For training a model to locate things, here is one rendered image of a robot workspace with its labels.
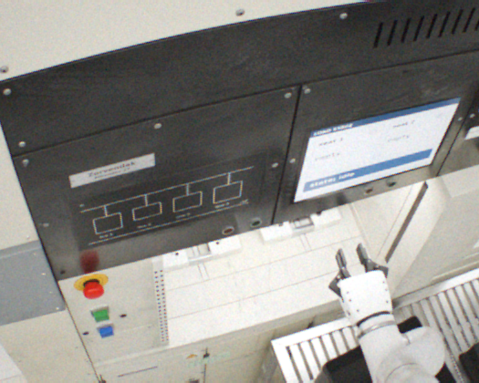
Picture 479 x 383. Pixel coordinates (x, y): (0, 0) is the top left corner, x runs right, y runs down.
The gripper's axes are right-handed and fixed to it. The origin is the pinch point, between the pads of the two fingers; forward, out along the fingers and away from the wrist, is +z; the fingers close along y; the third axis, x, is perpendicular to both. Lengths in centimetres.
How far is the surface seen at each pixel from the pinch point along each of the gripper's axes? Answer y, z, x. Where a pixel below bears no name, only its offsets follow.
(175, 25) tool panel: -37, 0, 79
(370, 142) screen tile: -4.5, 1.7, 41.6
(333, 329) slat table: 3.6, -2.3, -42.8
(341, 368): 2.1, -14.0, -42.0
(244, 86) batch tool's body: -28, 1, 63
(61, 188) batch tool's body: -54, -1, 51
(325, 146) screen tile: -13.2, 1.3, 44.0
